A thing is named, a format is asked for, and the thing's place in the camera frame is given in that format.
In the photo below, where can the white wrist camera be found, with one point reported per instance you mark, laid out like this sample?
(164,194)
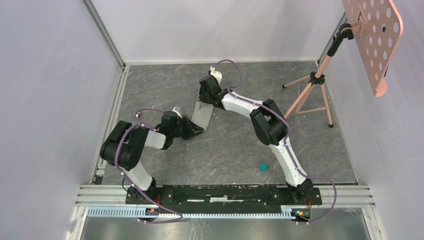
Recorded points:
(216,74)
(177,109)

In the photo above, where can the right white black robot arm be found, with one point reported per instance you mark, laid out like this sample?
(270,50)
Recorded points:
(270,128)

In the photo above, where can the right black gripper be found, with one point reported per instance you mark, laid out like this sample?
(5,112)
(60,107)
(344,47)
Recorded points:
(201,97)

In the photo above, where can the grey cloth napkin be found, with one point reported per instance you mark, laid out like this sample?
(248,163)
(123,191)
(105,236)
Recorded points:
(202,113)

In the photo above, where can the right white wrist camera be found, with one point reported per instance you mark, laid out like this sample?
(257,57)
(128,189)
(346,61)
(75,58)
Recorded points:
(216,74)

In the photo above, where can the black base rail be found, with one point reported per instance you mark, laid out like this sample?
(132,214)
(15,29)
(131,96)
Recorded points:
(231,199)

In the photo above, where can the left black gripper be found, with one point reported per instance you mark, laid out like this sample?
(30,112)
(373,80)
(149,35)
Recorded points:
(192,129)

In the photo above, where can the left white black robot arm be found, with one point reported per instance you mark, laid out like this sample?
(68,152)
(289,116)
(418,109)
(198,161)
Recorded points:
(124,146)

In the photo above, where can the pink tripod stand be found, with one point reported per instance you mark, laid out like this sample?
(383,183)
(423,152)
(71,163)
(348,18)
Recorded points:
(346,31)

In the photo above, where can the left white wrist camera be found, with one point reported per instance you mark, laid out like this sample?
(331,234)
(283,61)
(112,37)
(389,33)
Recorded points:
(177,109)

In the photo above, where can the white toothed cable strip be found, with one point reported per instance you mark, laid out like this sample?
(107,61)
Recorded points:
(146,213)

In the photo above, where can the pink perforated tray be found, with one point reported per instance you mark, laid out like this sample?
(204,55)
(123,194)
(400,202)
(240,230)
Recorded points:
(377,27)

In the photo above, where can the teal cube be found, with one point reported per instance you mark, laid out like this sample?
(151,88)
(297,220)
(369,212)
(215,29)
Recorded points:
(263,167)

